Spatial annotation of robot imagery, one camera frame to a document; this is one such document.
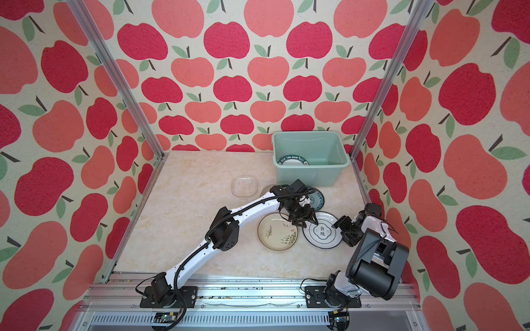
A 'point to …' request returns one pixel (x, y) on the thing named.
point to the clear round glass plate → (244, 185)
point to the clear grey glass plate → (266, 189)
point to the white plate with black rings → (323, 236)
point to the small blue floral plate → (317, 199)
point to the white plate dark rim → (292, 160)
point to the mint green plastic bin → (318, 158)
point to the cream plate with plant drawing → (275, 234)
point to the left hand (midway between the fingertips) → (317, 227)
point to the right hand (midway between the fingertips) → (343, 232)
